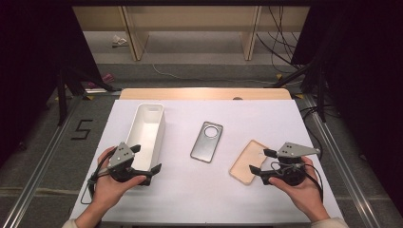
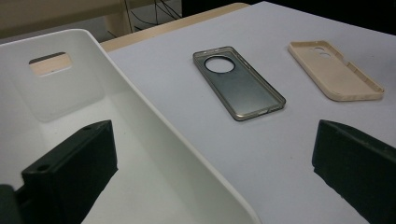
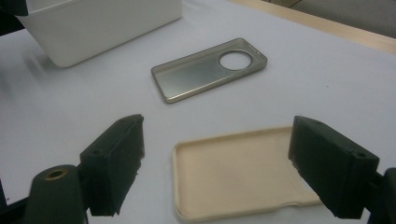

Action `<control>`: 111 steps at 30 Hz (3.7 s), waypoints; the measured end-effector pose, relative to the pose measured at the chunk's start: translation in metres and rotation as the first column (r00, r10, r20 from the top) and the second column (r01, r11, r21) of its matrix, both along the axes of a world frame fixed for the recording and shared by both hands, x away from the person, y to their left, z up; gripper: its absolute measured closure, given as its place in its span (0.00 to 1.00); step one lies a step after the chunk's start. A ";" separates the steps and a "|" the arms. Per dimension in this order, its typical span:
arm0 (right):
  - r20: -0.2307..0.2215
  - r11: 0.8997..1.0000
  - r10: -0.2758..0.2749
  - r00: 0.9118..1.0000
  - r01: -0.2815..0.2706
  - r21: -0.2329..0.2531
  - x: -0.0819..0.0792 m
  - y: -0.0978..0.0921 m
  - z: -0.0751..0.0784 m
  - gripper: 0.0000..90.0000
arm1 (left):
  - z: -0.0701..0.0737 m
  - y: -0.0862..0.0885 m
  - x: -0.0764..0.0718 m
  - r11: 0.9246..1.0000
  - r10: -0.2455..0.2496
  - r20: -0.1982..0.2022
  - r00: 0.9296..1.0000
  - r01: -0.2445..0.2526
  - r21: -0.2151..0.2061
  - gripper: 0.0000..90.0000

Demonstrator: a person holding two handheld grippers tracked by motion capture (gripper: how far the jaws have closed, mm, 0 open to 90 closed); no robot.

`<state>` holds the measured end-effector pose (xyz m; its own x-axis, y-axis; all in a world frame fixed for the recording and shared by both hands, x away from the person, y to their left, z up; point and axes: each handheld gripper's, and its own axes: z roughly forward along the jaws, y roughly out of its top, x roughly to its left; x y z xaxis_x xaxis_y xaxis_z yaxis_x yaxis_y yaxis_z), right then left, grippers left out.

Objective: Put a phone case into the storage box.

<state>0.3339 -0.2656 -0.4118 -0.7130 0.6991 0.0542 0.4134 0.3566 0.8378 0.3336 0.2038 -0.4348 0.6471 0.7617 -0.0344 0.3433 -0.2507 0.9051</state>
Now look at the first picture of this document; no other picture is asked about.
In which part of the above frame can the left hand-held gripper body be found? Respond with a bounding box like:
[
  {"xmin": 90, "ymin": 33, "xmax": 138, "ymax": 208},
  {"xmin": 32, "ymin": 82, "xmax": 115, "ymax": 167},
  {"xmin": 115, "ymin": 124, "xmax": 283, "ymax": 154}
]
[{"xmin": 106, "ymin": 142, "xmax": 153, "ymax": 187}]

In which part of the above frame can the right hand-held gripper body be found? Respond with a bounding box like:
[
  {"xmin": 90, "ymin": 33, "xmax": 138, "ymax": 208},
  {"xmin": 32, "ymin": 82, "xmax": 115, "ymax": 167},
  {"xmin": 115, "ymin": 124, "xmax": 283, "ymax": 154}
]
[{"xmin": 259, "ymin": 142, "xmax": 321, "ymax": 187}]

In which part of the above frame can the beige phone case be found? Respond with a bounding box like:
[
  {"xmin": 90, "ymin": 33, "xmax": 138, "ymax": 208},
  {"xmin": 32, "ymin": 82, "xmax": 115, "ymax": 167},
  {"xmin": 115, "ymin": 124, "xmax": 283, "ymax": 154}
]
[{"xmin": 228, "ymin": 139, "xmax": 270, "ymax": 186}]

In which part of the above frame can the white storage box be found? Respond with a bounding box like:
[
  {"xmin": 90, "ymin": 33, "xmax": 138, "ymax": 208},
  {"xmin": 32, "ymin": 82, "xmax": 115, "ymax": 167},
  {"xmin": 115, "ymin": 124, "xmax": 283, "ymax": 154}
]
[{"xmin": 125, "ymin": 103, "xmax": 166, "ymax": 187}]

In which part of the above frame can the grey phone case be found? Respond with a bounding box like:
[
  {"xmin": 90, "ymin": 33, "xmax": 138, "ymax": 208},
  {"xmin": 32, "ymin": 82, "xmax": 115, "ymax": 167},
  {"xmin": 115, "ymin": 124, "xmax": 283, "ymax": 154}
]
[{"xmin": 189, "ymin": 121, "xmax": 224, "ymax": 164}]

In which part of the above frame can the person's left hand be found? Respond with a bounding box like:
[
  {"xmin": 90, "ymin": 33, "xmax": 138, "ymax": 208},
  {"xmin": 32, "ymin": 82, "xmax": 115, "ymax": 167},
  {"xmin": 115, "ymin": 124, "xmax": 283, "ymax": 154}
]
[{"xmin": 91, "ymin": 145, "xmax": 147, "ymax": 209}]

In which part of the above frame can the person's right hand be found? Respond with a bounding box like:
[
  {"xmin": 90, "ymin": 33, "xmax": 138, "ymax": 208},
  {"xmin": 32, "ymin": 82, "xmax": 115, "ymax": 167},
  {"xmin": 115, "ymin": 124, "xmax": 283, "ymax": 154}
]
[{"xmin": 268, "ymin": 156, "xmax": 331, "ymax": 222}]

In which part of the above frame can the white table sheet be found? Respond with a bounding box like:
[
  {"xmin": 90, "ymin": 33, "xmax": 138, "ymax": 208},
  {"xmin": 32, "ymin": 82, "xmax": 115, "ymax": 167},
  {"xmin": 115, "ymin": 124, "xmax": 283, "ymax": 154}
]
[{"xmin": 69, "ymin": 99, "xmax": 345, "ymax": 224}]

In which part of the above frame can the black metal stand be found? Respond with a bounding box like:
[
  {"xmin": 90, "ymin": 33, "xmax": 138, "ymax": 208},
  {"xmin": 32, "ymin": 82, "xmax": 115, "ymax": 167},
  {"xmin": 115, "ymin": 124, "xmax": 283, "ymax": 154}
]
[
  {"xmin": 56, "ymin": 66, "xmax": 123, "ymax": 127},
  {"xmin": 264, "ymin": 58, "xmax": 329, "ymax": 124}
]

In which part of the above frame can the pink item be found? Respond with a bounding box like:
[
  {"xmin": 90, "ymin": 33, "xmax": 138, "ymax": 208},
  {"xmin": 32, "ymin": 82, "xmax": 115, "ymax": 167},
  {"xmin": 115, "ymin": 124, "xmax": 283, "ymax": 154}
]
[{"xmin": 86, "ymin": 73, "xmax": 116, "ymax": 90}]

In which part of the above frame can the dark curtain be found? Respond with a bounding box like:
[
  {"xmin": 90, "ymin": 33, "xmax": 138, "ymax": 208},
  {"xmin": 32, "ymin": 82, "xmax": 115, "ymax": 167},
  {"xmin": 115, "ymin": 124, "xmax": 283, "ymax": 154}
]
[
  {"xmin": 290, "ymin": 0, "xmax": 403, "ymax": 208},
  {"xmin": 0, "ymin": 0, "xmax": 104, "ymax": 167}
]

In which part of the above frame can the crumpled white paper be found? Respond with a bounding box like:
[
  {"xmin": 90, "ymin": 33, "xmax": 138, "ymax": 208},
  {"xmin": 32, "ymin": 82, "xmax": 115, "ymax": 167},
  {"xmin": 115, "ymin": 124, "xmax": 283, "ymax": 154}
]
[{"xmin": 111, "ymin": 34, "xmax": 129, "ymax": 48}]

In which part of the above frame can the wooden shelf unit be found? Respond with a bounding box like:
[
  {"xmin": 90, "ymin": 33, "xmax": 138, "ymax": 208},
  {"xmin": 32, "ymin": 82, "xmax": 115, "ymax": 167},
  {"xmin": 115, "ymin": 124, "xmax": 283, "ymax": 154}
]
[{"xmin": 71, "ymin": 5, "xmax": 311, "ymax": 62}]

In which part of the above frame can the black floor cable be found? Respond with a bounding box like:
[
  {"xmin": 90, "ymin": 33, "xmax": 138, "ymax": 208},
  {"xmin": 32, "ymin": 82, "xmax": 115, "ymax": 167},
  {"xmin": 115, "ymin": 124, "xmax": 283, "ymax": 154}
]
[{"xmin": 298, "ymin": 105, "xmax": 325, "ymax": 161}]

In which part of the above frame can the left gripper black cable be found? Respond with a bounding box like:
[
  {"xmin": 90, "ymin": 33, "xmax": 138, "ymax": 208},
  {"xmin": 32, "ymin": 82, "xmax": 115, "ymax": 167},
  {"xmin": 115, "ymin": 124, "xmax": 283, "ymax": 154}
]
[{"xmin": 80, "ymin": 148, "xmax": 116, "ymax": 205}]

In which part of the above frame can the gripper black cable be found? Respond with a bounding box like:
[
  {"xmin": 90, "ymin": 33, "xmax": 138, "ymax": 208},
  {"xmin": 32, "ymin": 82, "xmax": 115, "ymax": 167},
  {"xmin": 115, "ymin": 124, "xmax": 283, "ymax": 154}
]
[
  {"xmin": 80, "ymin": 148, "xmax": 116, "ymax": 205},
  {"xmin": 270, "ymin": 161, "xmax": 324, "ymax": 203}
]

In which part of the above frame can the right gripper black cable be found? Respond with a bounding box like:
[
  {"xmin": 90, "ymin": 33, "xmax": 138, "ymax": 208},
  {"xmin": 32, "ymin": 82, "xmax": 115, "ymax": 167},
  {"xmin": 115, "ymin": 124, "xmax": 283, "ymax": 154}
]
[{"xmin": 270, "ymin": 161, "xmax": 324, "ymax": 203}]

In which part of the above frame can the aluminium floor rail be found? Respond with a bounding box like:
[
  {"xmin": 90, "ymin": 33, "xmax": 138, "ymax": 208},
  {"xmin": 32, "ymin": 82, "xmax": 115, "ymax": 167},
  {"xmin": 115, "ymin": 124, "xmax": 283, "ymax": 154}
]
[
  {"xmin": 0, "ymin": 94, "xmax": 81, "ymax": 228},
  {"xmin": 302, "ymin": 94, "xmax": 381, "ymax": 228}
]

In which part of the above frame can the bundle of black cables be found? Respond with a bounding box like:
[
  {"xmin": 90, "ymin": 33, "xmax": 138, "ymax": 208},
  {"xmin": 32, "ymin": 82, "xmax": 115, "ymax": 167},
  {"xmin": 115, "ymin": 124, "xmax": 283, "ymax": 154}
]
[{"xmin": 256, "ymin": 5, "xmax": 306, "ymax": 74}]

